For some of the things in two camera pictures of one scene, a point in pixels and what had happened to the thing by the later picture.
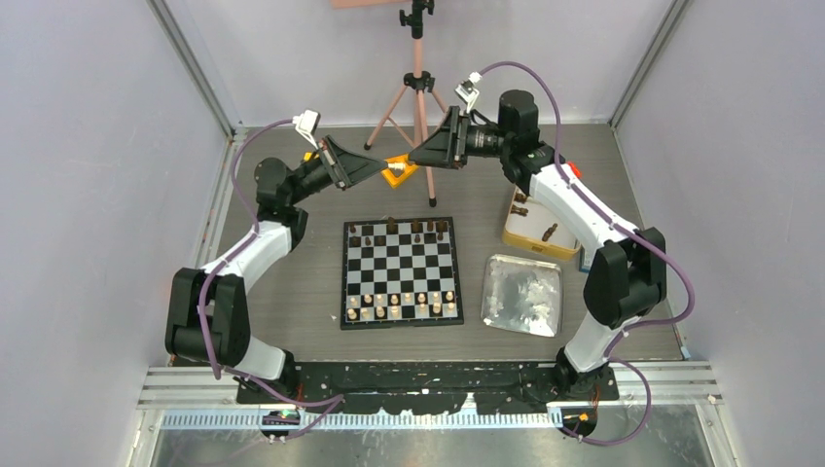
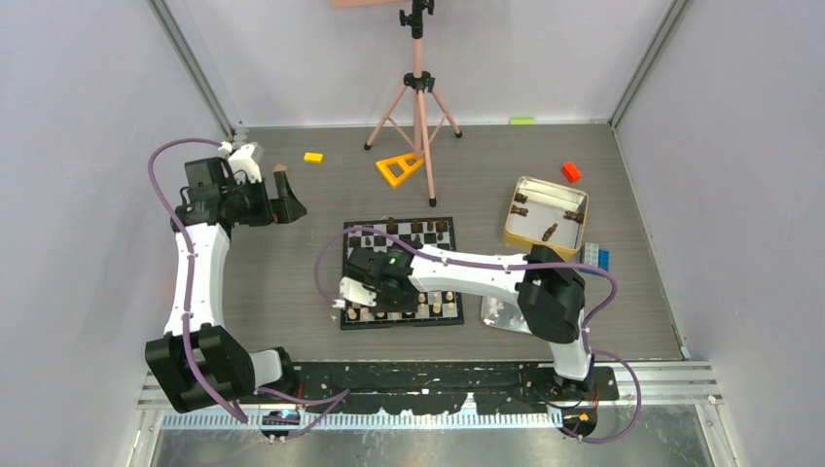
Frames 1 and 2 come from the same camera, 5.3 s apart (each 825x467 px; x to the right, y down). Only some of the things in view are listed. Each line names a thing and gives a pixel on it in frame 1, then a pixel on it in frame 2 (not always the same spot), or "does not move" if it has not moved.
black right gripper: (447, 147) → (411, 305)
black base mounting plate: (420, 387) does not move
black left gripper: (348, 167) → (284, 208)
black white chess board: (400, 272) does not move
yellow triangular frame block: (394, 180) does not move
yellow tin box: (532, 226) does not move
